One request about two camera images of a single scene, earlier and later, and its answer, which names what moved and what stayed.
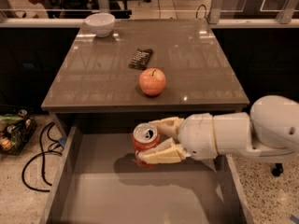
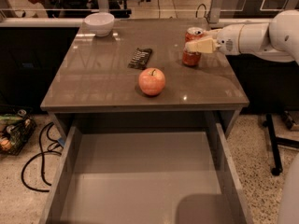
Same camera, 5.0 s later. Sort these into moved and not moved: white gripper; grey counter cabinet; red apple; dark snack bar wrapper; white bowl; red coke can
Moved: white gripper; red coke can
Not moved: grey counter cabinet; red apple; dark snack bar wrapper; white bowl
